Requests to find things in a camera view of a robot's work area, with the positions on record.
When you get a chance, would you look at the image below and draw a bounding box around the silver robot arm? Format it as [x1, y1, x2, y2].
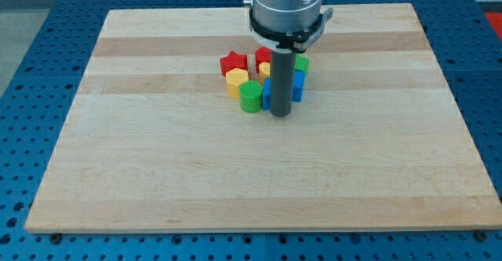
[251, 0, 322, 32]

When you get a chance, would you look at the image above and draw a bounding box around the red star block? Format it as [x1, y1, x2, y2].
[220, 51, 248, 77]

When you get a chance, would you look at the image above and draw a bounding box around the green star block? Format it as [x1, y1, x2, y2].
[295, 54, 310, 74]

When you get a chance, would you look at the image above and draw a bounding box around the green cylinder block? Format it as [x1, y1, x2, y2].
[239, 81, 263, 113]

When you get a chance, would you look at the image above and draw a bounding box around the blue block left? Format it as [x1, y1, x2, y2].
[262, 78, 271, 111]

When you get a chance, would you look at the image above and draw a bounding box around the blue block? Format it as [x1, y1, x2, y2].
[292, 71, 306, 102]
[262, 78, 271, 111]

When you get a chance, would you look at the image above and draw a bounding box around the yellow hexagon block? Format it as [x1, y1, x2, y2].
[225, 68, 249, 100]

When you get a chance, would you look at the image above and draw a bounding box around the blue block right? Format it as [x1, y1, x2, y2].
[292, 71, 306, 102]

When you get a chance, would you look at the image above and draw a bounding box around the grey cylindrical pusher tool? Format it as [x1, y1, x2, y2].
[270, 51, 296, 118]

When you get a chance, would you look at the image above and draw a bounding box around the red cylinder block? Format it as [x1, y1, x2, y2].
[255, 46, 271, 73]

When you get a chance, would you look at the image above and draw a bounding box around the wooden board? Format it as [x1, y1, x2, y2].
[25, 3, 501, 234]

